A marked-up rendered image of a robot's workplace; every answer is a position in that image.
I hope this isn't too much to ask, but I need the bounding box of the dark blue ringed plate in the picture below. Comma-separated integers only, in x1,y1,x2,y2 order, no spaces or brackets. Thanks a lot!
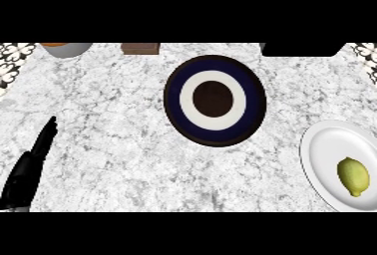
162,54,267,148

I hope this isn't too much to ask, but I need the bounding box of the white plate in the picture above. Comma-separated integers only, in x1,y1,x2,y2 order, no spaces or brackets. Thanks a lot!
298,120,377,213

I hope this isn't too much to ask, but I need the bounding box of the yellow-green lemon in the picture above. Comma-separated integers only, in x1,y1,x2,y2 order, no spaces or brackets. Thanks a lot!
335,156,371,198

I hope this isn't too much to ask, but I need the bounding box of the brown wooden block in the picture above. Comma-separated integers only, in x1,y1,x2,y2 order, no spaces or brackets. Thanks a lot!
121,42,162,56

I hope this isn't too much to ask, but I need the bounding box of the black appliance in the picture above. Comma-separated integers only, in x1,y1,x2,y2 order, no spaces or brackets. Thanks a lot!
258,42,347,58

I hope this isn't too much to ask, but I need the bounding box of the grey pot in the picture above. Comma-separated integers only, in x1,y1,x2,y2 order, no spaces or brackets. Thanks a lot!
38,42,94,60

